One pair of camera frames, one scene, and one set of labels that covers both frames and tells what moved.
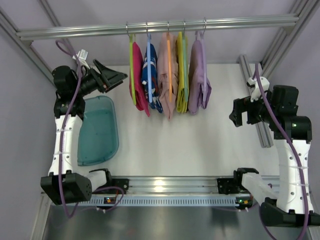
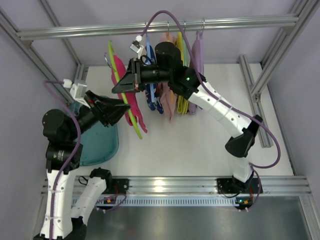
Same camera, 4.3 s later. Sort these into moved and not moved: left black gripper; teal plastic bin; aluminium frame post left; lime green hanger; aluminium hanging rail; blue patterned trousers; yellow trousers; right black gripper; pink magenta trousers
Moved: left black gripper; lime green hanger; right black gripper; pink magenta trousers
Not moved: yellow trousers; blue patterned trousers; aluminium frame post left; aluminium hanging rail; teal plastic bin
